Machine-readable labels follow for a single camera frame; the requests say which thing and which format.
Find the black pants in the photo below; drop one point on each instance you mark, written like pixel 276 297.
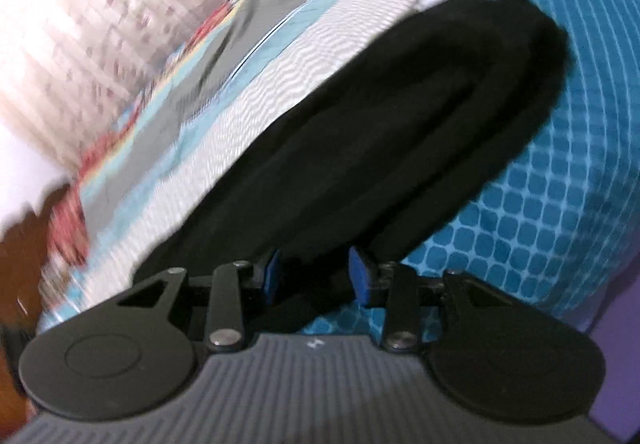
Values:
pixel 380 138

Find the carved wooden headboard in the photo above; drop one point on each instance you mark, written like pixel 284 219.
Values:
pixel 35 259

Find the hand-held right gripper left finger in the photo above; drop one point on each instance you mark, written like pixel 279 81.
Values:
pixel 270 276

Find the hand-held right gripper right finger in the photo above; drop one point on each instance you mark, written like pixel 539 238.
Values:
pixel 360 280

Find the beige leaf print curtain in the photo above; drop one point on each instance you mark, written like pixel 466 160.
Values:
pixel 110 23

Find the blue patterned bed sheet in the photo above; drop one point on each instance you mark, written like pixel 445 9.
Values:
pixel 540 204

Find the purple garment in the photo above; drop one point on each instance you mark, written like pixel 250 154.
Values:
pixel 617 374

